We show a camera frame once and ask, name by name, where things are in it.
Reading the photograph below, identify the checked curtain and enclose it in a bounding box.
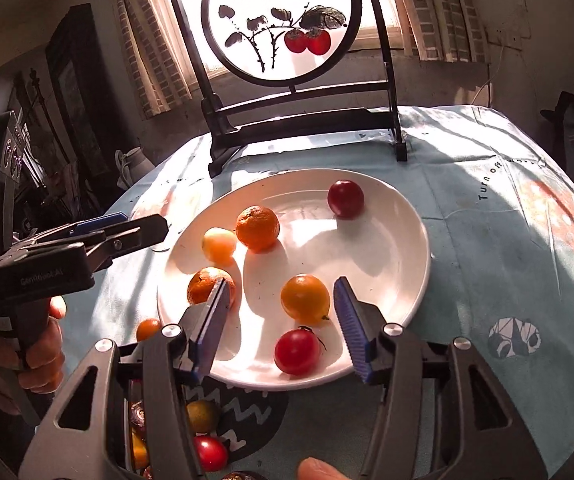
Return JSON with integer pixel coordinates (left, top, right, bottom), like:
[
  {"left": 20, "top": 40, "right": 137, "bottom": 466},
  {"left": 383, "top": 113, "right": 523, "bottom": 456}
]
[
  {"left": 387, "top": 0, "right": 490, "bottom": 63},
  {"left": 112, "top": 0, "right": 193, "bottom": 121}
]

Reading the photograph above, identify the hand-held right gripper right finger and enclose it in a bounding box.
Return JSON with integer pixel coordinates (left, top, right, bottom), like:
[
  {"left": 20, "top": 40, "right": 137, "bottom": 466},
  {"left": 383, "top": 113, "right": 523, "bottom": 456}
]
[{"left": 332, "top": 276, "right": 550, "bottom": 480}]

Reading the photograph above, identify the dark framed picture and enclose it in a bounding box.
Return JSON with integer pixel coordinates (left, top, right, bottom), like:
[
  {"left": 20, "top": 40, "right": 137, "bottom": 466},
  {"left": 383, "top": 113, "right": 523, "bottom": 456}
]
[{"left": 44, "top": 4, "right": 118, "bottom": 176}]

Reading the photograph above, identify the smooth orange kumquat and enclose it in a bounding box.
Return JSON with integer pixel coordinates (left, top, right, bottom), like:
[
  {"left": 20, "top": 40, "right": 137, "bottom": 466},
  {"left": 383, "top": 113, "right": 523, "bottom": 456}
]
[{"left": 131, "top": 432, "right": 149, "bottom": 470}]

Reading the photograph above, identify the orange mandarin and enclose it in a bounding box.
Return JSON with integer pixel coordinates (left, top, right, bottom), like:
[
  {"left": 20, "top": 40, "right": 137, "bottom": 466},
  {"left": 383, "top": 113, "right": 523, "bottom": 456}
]
[
  {"left": 187, "top": 267, "right": 237, "bottom": 311},
  {"left": 235, "top": 206, "right": 281, "bottom": 253}
]

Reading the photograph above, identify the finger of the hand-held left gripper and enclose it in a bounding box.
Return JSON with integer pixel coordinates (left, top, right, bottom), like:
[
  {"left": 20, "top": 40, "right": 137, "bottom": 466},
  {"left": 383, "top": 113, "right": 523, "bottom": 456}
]
[
  {"left": 28, "top": 212, "right": 130, "bottom": 244},
  {"left": 84, "top": 213, "right": 170, "bottom": 274}
]

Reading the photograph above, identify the round painted table screen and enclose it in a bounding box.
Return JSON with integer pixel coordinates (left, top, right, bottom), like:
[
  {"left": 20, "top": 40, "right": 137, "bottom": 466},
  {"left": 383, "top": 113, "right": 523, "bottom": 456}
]
[{"left": 164, "top": 0, "right": 410, "bottom": 178}]

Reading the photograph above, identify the white wall cable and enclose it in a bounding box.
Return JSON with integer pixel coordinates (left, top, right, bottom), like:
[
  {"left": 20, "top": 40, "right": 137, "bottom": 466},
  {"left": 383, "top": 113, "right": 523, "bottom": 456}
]
[{"left": 472, "top": 42, "right": 508, "bottom": 108}]

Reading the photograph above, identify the person's right hand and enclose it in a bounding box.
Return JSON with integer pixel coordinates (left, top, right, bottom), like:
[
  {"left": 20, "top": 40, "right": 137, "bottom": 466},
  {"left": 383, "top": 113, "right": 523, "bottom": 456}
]
[{"left": 297, "top": 458, "right": 352, "bottom": 480}]

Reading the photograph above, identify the white plate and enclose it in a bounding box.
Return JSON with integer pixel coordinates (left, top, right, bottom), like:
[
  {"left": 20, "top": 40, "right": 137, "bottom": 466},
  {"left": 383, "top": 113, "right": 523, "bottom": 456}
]
[{"left": 157, "top": 169, "right": 432, "bottom": 392}]

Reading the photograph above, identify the small orange kumquat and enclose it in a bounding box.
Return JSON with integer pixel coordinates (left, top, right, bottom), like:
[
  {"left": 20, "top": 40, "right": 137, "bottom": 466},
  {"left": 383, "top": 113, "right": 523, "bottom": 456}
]
[{"left": 136, "top": 318, "right": 163, "bottom": 343}]

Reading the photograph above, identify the light blue printed tablecloth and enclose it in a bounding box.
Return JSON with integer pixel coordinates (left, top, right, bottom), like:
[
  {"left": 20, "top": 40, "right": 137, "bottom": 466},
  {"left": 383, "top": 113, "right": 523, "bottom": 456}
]
[{"left": 60, "top": 105, "right": 574, "bottom": 480}]

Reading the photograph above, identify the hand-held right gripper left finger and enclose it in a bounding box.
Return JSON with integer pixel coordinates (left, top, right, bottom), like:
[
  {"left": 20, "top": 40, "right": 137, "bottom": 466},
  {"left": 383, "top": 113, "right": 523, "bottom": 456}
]
[{"left": 17, "top": 277, "right": 233, "bottom": 480}]

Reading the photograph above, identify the yellow cherry tomato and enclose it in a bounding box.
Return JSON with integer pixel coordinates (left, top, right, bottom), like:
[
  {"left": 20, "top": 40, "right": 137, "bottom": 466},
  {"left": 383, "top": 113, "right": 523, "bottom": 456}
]
[{"left": 202, "top": 227, "right": 238, "bottom": 266}]

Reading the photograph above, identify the person's left hand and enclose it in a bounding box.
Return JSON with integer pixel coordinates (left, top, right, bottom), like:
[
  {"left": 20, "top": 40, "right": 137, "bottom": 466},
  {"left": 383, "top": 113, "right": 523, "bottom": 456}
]
[{"left": 0, "top": 295, "right": 69, "bottom": 414}]

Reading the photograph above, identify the dark red cherry tomato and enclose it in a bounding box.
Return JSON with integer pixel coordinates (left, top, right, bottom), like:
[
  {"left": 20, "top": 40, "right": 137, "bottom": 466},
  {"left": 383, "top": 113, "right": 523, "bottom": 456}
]
[{"left": 327, "top": 180, "right": 365, "bottom": 220}]

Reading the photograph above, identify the smooth orange tomato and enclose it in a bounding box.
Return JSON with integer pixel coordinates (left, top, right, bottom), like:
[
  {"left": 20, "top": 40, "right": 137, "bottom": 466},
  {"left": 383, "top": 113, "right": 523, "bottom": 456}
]
[{"left": 280, "top": 274, "right": 331, "bottom": 326}]

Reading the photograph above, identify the white jug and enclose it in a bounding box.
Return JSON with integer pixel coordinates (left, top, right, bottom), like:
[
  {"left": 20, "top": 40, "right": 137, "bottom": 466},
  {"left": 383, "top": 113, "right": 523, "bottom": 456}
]
[{"left": 116, "top": 146, "right": 155, "bottom": 188}]

